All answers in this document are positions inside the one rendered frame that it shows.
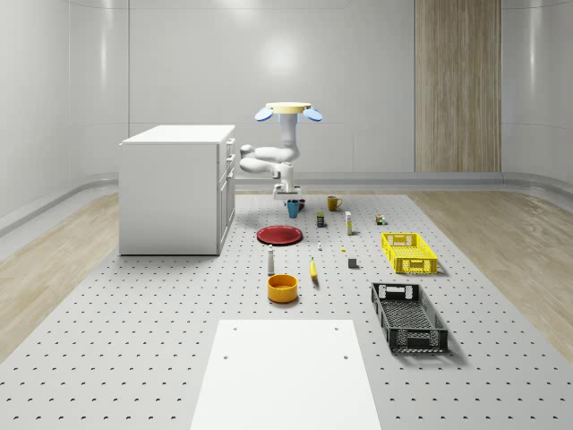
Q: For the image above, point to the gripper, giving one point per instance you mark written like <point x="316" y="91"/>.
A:
<point x="286" y="191"/>

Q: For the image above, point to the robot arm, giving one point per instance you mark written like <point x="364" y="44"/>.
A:
<point x="286" y="150"/>

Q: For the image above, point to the blue mug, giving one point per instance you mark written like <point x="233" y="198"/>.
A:
<point x="293" y="209"/>

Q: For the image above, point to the red plate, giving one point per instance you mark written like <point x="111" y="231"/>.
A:
<point x="279" y="235"/>

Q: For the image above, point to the flat-sided can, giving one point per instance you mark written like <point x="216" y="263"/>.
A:
<point x="320" y="220"/>

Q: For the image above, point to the yellow mug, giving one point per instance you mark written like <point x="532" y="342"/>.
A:
<point x="333" y="204"/>

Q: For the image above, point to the tall white bottle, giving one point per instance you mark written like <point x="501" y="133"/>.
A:
<point x="271" y="264"/>

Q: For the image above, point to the banana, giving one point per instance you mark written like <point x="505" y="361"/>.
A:
<point x="313" y="269"/>

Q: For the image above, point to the grey cube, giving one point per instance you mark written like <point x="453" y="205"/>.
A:
<point x="353" y="263"/>

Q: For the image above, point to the puzzle cube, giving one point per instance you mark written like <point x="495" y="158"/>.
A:
<point x="381" y="219"/>

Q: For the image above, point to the yellow bowl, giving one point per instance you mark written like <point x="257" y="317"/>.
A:
<point x="282" y="291"/>

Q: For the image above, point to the white cabinet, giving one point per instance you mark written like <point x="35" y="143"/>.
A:
<point x="170" y="197"/>

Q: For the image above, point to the yellow basket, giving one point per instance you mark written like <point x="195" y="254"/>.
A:
<point x="409" y="262"/>

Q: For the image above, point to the white board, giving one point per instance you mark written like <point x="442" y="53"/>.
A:
<point x="286" y="380"/>

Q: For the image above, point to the dark grey basket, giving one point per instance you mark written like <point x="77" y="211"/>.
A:
<point x="409" y="336"/>

